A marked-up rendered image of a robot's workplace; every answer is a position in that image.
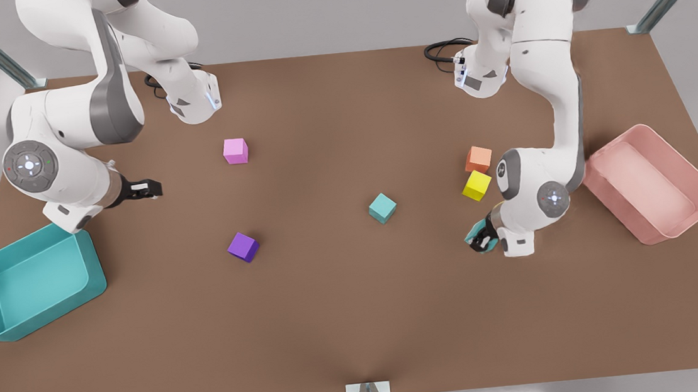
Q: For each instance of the pink cube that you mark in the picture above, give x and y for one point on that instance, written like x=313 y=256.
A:
x=235 y=151

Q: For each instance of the yellow cube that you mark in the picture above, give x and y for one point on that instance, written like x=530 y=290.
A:
x=476 y=185

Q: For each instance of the pink plastic bin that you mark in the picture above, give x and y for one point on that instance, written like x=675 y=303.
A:
x=651 y=185

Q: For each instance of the teal plastic bin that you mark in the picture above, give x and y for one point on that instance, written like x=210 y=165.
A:
x=34 y=283

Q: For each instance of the teal cube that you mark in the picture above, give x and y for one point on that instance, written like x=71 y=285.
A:
x=382 y=207

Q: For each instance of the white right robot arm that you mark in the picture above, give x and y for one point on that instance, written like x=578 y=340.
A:
x=73 y=116

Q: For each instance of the purple cube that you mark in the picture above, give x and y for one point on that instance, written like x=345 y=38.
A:
x=243 y=247

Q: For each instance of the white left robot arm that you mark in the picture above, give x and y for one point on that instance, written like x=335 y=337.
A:
x=538 y=47

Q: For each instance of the orange cube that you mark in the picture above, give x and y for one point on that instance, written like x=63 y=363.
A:
x=478 y=159

